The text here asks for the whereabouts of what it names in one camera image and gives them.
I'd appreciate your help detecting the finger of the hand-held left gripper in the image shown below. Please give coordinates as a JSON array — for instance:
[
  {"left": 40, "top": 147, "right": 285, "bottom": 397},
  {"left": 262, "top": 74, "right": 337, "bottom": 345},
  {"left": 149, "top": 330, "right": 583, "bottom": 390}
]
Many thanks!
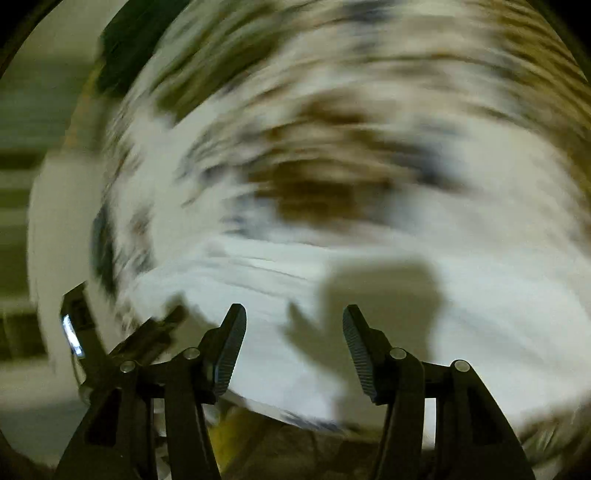
[{"left": 108, "top": 302, "right": 189, "bottom": 366}]

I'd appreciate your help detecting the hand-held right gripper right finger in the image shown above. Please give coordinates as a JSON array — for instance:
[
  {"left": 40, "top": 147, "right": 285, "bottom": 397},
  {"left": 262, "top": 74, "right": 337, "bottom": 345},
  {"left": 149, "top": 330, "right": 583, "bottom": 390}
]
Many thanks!
[{"left": 342, "top": 304, "right": 537, "bottom": 480}]

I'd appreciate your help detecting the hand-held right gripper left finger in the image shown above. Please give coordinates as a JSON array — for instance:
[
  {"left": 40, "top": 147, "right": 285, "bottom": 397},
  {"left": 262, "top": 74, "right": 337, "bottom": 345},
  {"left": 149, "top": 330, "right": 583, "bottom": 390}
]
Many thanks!
[{"left": 54, "top": 303, "right": 247, "bottom": 480}]

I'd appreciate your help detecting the patterned brown and white blanket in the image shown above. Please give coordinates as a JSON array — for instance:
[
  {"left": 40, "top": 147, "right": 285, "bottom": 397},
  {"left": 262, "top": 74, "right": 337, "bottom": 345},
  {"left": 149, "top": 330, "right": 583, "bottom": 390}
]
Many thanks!
[{"left": 90, "top": 0, "right": 591, "bottom": 467}]

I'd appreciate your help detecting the dark cloth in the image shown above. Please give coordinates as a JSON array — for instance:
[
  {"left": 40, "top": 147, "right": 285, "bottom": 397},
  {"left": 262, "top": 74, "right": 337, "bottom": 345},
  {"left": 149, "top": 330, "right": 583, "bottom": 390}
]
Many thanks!
[{"left": 95, "top": 0, "right": 190, "bottom": 100}]

